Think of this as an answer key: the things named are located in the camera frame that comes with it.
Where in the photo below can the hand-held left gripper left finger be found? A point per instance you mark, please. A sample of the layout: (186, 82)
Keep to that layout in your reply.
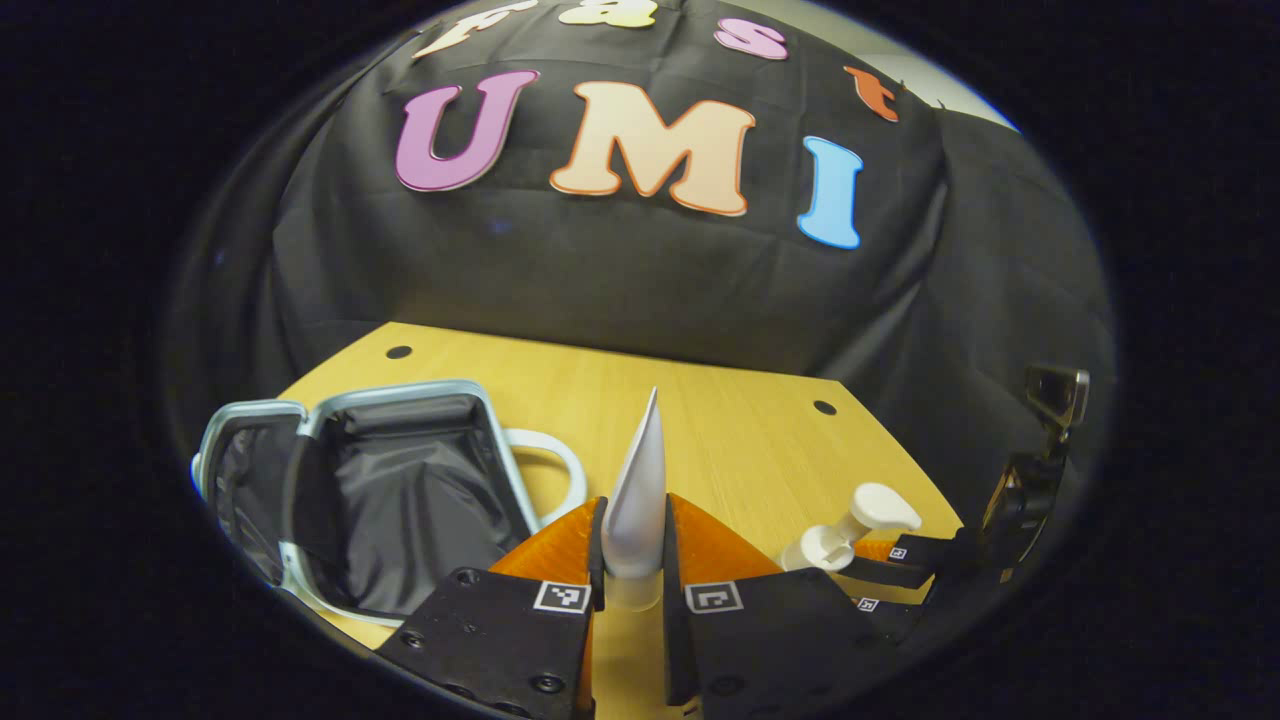
(500, 640)

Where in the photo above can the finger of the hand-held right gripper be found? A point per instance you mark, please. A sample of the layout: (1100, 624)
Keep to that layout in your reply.
(890, 615)
(925, 555)

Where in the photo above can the white pump bottle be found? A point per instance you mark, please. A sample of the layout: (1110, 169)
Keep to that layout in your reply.
(850, 525)

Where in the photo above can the white skin care tube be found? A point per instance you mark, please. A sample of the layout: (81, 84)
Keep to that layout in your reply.
(637, 500)

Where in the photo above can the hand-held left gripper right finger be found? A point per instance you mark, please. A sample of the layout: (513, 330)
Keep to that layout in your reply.
(780, 640)

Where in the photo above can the black backdrop cloth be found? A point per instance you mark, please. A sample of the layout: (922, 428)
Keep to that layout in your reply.
(640, 270)

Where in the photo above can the light blue cloud-shaped suitcase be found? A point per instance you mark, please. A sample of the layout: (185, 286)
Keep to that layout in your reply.
(400, 500)

